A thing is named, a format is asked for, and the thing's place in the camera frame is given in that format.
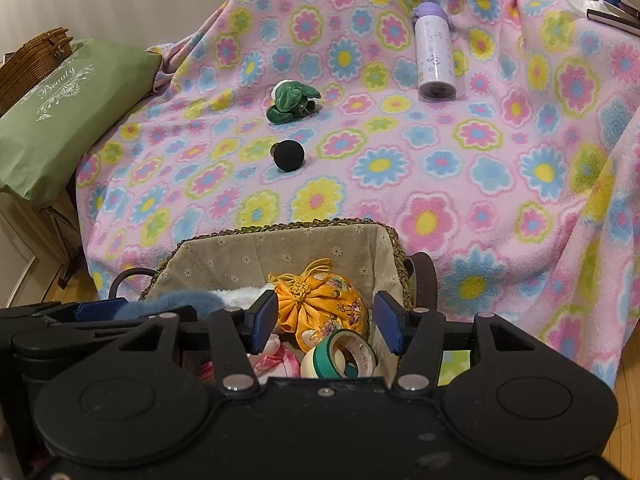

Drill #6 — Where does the pink floral fleece blanket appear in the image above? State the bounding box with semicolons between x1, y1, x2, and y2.
75;0;640;391

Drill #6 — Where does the dark notebook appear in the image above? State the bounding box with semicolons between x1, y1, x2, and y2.
586;0;640;36

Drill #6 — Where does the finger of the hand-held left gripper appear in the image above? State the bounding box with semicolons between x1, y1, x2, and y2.
0;298;198;346

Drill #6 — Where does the green tape roll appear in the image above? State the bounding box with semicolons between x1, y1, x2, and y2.
312;332;361;380

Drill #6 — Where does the woven basket with floral lining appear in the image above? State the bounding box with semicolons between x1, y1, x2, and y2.
109;217;437;391

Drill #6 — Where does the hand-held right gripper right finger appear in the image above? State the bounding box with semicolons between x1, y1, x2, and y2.
374;290;541;396

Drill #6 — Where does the white plush bear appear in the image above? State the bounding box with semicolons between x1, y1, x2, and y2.
207;282;276;308

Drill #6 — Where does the orange satin pouch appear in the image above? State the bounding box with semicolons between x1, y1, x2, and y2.
267;258;370;353

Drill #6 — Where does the white side cabinet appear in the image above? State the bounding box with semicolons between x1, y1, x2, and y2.
0;192;88;291

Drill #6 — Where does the black round puff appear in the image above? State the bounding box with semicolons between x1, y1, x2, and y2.
271;140;307;173

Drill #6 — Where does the brown wicker basket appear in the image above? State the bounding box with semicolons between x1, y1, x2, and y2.
0;28;76;116

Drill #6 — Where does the pink striped cloth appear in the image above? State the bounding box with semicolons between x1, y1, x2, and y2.
200;335;306;383

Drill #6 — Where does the blue furry plush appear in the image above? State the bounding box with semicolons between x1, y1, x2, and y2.
112;291;223;318

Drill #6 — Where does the beige tape roll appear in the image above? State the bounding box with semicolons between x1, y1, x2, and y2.
332;330;377;377

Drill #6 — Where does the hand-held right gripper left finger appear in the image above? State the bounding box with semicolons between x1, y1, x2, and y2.
117;290;278;396

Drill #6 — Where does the purple and white bottle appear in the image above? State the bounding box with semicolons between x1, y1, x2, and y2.
412;1;457;102

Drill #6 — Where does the green Beauty bag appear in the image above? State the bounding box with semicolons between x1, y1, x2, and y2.
0;37;163;208

